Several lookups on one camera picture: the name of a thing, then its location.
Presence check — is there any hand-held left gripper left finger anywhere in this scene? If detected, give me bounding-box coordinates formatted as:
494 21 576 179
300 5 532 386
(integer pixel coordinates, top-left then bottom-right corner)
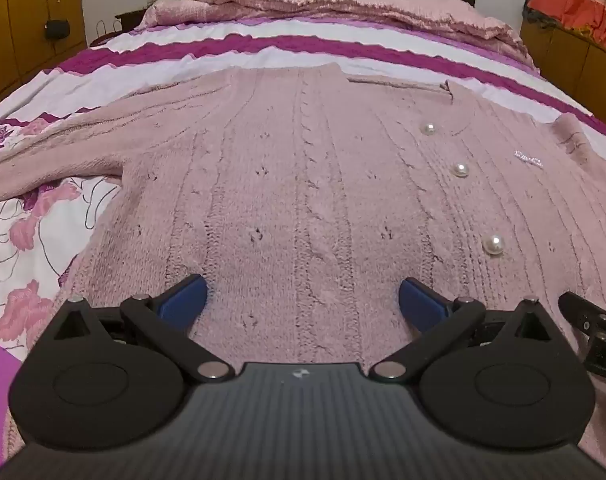
50 274 234 383

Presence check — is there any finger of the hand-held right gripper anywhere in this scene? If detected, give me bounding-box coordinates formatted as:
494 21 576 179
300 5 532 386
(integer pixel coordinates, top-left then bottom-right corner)
557 290 606 377

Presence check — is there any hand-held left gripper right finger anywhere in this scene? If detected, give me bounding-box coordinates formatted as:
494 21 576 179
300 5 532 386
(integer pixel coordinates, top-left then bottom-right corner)
368 276 561 383

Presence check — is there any pink knitted sweater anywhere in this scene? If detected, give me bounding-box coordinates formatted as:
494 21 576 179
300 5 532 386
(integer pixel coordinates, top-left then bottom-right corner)
0 62 606 466

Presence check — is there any floral striped bed sheet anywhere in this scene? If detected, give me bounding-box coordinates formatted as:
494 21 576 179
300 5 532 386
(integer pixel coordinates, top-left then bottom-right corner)
0 15 606 361

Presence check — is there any low wooden cabinet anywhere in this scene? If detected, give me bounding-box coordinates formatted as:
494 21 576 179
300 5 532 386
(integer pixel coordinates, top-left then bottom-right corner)
520 17 606 136

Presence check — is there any dark wooden nightstand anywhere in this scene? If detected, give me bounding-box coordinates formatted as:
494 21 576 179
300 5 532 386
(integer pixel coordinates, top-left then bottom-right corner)
115 9 151 31

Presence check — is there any small black wardrobe device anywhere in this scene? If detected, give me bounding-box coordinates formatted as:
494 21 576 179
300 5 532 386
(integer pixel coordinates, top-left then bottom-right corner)
44 19 71 41

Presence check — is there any dark fringed cloth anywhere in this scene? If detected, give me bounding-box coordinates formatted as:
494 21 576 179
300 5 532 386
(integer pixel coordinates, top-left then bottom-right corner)
522 0 559 28

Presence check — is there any pink folded quilt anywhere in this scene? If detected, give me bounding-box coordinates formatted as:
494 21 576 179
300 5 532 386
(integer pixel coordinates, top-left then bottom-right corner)
138 0 539 68

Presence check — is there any wooden wardrobe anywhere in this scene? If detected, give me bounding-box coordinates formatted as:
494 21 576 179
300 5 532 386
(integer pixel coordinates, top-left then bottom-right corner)
0 0 88 106

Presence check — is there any red basket with wire handles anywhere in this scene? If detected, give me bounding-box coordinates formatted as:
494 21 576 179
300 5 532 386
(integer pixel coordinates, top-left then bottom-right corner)
89 20 128 48

